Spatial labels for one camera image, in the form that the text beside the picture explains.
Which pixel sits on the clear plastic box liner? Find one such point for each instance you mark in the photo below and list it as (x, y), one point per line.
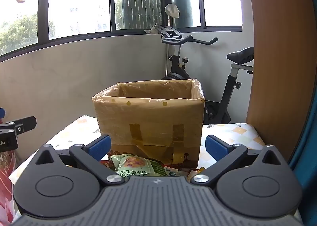
(148, 92)

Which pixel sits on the small white green packet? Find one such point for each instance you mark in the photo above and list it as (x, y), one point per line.
(171, 172)

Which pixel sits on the brown cardboard box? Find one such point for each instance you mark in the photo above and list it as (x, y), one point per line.
(148, 122)

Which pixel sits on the black exercise bike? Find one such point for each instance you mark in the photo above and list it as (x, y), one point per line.
(176, 75)

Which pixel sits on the green tree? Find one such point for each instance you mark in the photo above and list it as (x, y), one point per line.
(14, 32)

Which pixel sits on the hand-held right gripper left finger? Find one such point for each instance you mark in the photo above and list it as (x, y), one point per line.
(100, 145)

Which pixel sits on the crumpled grey rag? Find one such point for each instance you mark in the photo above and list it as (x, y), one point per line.
(153, 29)

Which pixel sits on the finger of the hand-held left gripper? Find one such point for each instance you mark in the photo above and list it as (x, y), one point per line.
(24, 124)
(2, 113)

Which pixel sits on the patterned tablecloth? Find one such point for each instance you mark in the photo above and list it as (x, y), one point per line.
(74, 131)

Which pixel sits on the dark window frame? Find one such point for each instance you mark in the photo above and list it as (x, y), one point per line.
(223, 29)

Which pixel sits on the green snack packet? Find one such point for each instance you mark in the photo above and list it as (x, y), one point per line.
(138, 164)

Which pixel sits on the white plastic bag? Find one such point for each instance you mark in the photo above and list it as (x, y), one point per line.
(172, 10)

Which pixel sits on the vertical corner pipe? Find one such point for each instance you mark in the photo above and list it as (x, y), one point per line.
(169, 52)

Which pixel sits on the red snack packet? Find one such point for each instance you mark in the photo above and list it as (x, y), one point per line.
(109, 165)

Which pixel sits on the red patterned bag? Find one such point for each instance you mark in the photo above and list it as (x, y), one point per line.
(6, 191)

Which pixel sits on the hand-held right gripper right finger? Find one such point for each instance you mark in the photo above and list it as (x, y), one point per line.
(215, 146)

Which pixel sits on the small yellow snack packet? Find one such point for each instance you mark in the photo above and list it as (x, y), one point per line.
(195, 174)

